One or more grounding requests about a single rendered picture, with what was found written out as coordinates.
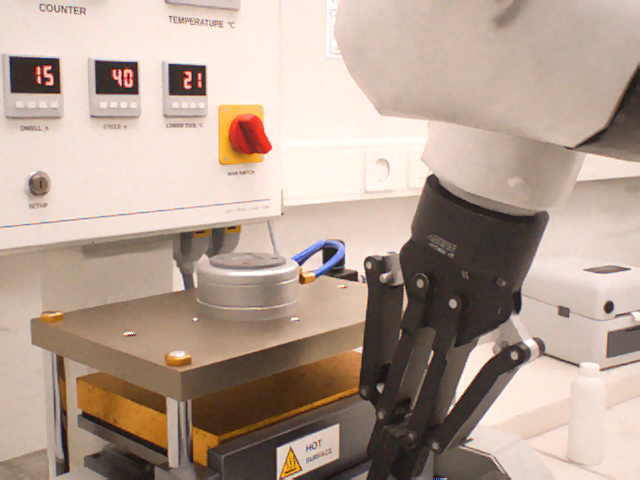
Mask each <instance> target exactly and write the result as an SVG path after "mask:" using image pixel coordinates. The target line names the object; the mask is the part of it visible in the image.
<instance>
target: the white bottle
mask: <svg viewBox="0 0 640 480"><path fill-rule="evenodd" d="M605 403H606V386H605V382H604V380H603V379H602V378H601V377H600V376H599V366H598V365H597V364H594V363H581V364H580V366H579V374H578V375H576V376H574V378H573V380H572V383H571V385H570V401H569V420H568V442H567V456H568V458H569V459H570V460H571V461H572V462H575V463H577V464H582V465H596V464H598V463H600V462H601V460H602V454H603V437H604V420H605Z"/></svg>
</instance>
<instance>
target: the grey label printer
mask: <svg viewBox="0 0 640 480"><path fill-rule="evenodd" d="M522 302H523V304H522V310H521V312H520V314H519V317H520V319H521V321H522V322H523V324H524V326H525V328H526V329H527V331H528V333H529V335H530V336H531V338H532V337H538V338H540V339H542V340H543V341H544V343H545V345H546V351H545V353H544V354H546V355H549V356H552V357H555V358H558V359H562V360H565V361H568V362H571V363H574V364H577V365H580V364H581V363H594V364H597V365H598V366H599V370H601V369H605V368H609V367H613V366H617V365H621V364H625V363H629V362H634V361H638V360H640V268H639V267H633V266H628V265H623V264H617V263H612V262H606V261H601V260H596V259H590V258H585V257H578V256H564V257H557V258H549V259H542V260H534V261H533V263H532V266H531V268H530V270H529V272H528V274H527V276H526V278H525V280H524V282H523V285H522Z"/></svg>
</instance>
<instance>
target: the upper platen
mask: <svg viewBox="0 0 640 480"><path fill-rule="evenodd" d="M361 357H362V353H361V352H357V351H353V350H350V351H347V352H343V353H340V354H337V355H334V356H330V357H327V358H324V359H321V360H318V361H314V362H311V363H308V364H305V365H301V366H298V367H295V368H292V369H288V370H285V371H282V372H279V373H275V374H272V375H269V376H266V377H262V378H259V379H256V380H253V381H249V382H246V383H243V384H240V385H237V386H233V387H230V388H227V389H224V390H220V391H217V392H214V393H211V394H207V395H204V396H201V397H198V398H194V399H192V410H193V434H194V461H195V462H197V463H200V464H202V465H204V466H206V467H207V451H208V450H209V449H210V448H213V447H216V446H219V445H221V444H224V443H227V442H229V441H232V440H235V439H237V438H240V437H243V436H246V435H248V434H251V433H254V432H256V431H259V430H262V429H265V428H267V427H270V426H273V425H275V424H278V423H281V422H284V421H286V420H289V419H292V418H294V417H297V416H300V415H303V414H305V413H308V412H311V411H313V410H316V409H319V408H322V407H324V406H327V405H330V404H332V403H335V402H338V401H341V400H343V399H346V398H349V397H351V396H354V395H357V394H359V392H358V387H359V377H360V369H361ZM76 398H77V408H79V409H81V410H82V413H81V414H78V415H77V426H78V427H80V428H82V429H84V430H86V431H88V432H90V433H92V434H94V435H96V436H99V437H101V438H103V439H105V440H107V441H109V442H111V443H113V444H115V445H117V446H119V447H121V448H123V449H126V450H128V451H130V452H132V453H134V454H136V455H138V456H140V457H142V458H144V459H146V460H148V461H150V462H153V463H155V464H157V465H158V464H160V463H163V462H166V461H168V434H167V397H166V396H163V395H160V394H158V393H155V392H153V391H150V390H148V389H145V388H142V387H140V386H137V385H135V384H132V383H129V382H127V381H124V380H122V379H119V378H116V377H114V376H111V375H109V374H106V373H103V372H98V373H94V374H90V375H86V376H82V377H78V378H76Z"/></svg>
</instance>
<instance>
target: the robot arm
mask: <svg viewBox="0 0 640 480"><path fill-rule="evenodd" d="M333 36H334V38H335V41H336V44H337V46H338V49H339V52H340V54H341V57H342V60H343V62H344V64H345V66H346V68H347V70H348V72H349V74H350V75H351V77H352V78H353V79H354V81H355V82H356V83H357V85H358V86H359V87H360V89H361V90H362V91H363V93H364V94H365V96H366V97H367V98H368V100H369V101H370V102H371V104H372V105H373V106H374V108H375V109H376V110H377V112H378V113H379V114H380V115H382V116H391V117H401V118H410V119H420V120H429V121H428V125H427V128H428V132H429V135H428V138H427V141H426V144H425V148H424V151H423V154H422V157H421V160H422V161H423V162H424V163H425V165H426V166H427V167H428V168H429V169H430V170H431V171H432V172H433V173H432V174H430V175H428V176H427V177H426V180H425V183H424V186H423V189H422V192H421V195H420V198H419V202H418V205H417V208H416V211H415V214H414V217H413V220H412V223H411V233H412V235H411V237H410V238H409V240H408V241H407V242H405V243H404V244H403V246H402V247H401V249H400V252H399V253H396V252H394V251H390V252H385V253H379V254H374V255H369V256H367V257H366V258H365V259H364V263H363V265H364V271H365V276H366V282H367V288H368V297H367V307H366V317H365V327H364V337H363V347H362V357H361V369H360V377H359V387H358V392H359V395H360V397H361V398H362V399H363V400H365V401H370V402H371V404H372V405H373V406H374V408H375V410H376V411H375V415H376V418H377V419H376V422H375V425H374V428H373V431H372V434H371V437H370V440H369V443H368V446H367V456H368V457H369V458H371V459H372V463H371V466H370V469H369V472H368V474H367V477H366V480H415V479H417V478H418V477H419V476H420V475H422V472H423V469H424V467H425V465H426V464H425V463H426V462H427V460H428V457H429V454H430V451H431V450H432V452H433V453H435V454H436V455H442V454H444V453H446V452H448V451H450V450H452V449H454V448H456V447H458V446H460V445H462V444H463V443H465V441H466V440H467V439H468V437H469V436H470V435H471V433H472V432H473V431H474V429H475V428H476V427H477V425H478V424H479V423H480V421H481V420H482V419H483V417H484V416H485V415H486V413H487V412H488V411H489V409H490V408H491V407H492V405H493V404H494V403H495V401H496V400H497V399H498V397H499V396H500V395H501V393H502V392H503V391H504V389H505V388H506V387H507V385H508V384H509V383H510V382H511V380H512V379H513V378H514V376H515V375H516V374H517V372H518V371H519V370H520V368H521V367H523V366H525V365H527V364H529V363H530V362H532V361H534V360H536V359H537V358H539V357H541V356H543V355H544V353H545V351H546V345H545V343H544V341H543V340H542V339H540V338H538V337H532V338H531V336H530V335H529V333H528V331H527V329H526V328H525V326H524V324H523V322H522V321H521V319H520V317H519V314H520V312H521V310H522V304H523V302H522V285H523V282H524V280H525V278H526V276H527V274H528V272H529V270H530V268H531V266H532V263H533V261H534V258H535V256H536V253H537V250H538V248H539V245H540V243H541V240H542V237H543V235H544V232H545V230H546V227H547V225H548V222H549V220H550V215H549V213H548V212H547V210H558V209H562V208H565V206H566V204H567V201H568V199H569V196H570V194H571V191H572V189H573V186H574V183H575V181H576V178H577V176H578V173H579V171H580V168H581V166H582V163H583V160H584V158H585V155H586V153H590V154H595V155H600V156H605V157H610V158H615V159H620V160H625V161H631V162H640V0H338V4H337V10H336V17H335V24H334V30H333ZM404 286H405V291H406V296H407V300H408V303H407V306H406V309H405V312H404V315H403V318H402V310H403V301H404ZM401 319H402V321H401ZM499 327H500V336H499V338H498V339H497V340H496V342H495V345H494V346H493V348H492V351H493V353H494V354H495V356H493V357H492V358H490V359H489V360H488V361H487V362H486V363H485V364H484V365H483V367H482V368H481V369H480V371H479V372H478V373H477V375H476V376H475V378H474V379H473V380H472V382H471V383H470V384H469V386H468V387H467V389H466V390H465V391H464V393H463V394H462V396H461V397H460V398H459V400H458V401H457V403H456V404H455V405H454V407H453V408H452V409H451V411H450V412H449V410H450V407H451V404H452V402H453V399H454V396H455V393H456V391H457V388H458V385H459V383H460V380H461V377H462V374H463V372H464V369H465V366H466V364H467V361H468V358H469V355H470V353H471V352H472V351H473V350H474V349H475V348H476V346H477V344H478V341H479V339H480V338H481V337H482V336H484V335H486V334H488V333H490V332H492V331H493V330H495V329H497V328H499ZM400 329H401V330H402V334H401V337H400ZM399 337H400V340H399ZM432 350H433V355H432V358H431V361H430V363H429V366H428V369H427V372H426V375H425V378H424V381H423V383H422V386H421V389H420V392H419V395H418V398H417V401H416V403H415V406H414V405H413V403H414V400H415V398H416V395H417V392H418V389H419V386H420V384H421V381H422V378H423V375H424V373H425V370H426V367H427V364H428V361H429V359H430V356H431V353H432ZM413 407H414V408H413ZM412 408H413V409H412ZM448 412H449V414H448ZM410 413H412V415H410V416H408V417H405V415H407V414H410Z"/></svg>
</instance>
